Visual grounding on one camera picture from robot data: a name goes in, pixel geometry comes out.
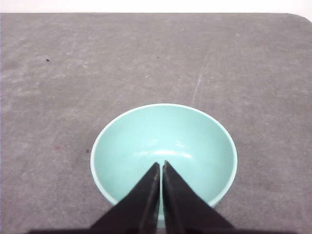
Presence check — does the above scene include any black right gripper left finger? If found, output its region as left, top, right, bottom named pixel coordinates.
left=91, top=163, right=160, bottom=231

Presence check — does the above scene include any teal green bowl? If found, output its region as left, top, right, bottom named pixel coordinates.
left=90, top=104, right=237, bottom=227

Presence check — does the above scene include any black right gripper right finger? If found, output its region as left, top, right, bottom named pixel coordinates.
left=162, top=161, right=235, bottom=231

